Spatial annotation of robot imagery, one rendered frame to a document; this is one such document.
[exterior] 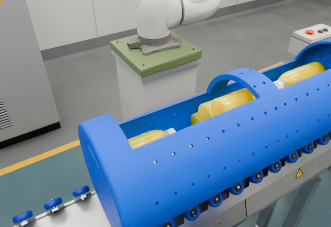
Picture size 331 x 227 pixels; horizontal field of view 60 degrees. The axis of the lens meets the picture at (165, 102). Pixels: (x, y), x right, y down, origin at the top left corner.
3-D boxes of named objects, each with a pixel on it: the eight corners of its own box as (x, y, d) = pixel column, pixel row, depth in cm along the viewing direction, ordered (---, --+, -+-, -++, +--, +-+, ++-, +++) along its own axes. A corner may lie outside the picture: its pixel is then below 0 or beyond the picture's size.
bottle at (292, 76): (304, 64, 104) (268, 79, 97) (321, 58, 98) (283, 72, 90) (312, 82, 104) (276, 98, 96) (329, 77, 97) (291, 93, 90)
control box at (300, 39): (287, 51, 136) (292, 31, 130) (314, 42, 144) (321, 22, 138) (305, 60, 129) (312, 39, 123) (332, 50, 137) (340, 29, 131)
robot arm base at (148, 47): (121, 41, 136) (120, 30, 133) (163, 32, 144) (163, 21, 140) (135, 58, 123) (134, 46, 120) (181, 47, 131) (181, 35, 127)
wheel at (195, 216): (180, 206, 73) (183, 208, 71) (194, 198, 75) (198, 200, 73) (185, 222, 73) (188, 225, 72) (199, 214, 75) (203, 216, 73)
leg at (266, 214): (253, 226, 172) (278, 154, 134) (260, 222, 174) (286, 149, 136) (260, 234, 168) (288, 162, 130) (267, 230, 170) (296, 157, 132)
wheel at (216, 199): (203, 193, 76) (207, 195, 74) (216, 186, 78) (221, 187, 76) (208, 209, 76) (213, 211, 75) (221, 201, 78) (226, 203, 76)
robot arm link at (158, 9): (131, 28, 134) (127, -21, 120) (167, 21, 140) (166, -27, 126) (144, 42, 122) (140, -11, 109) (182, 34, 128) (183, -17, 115)
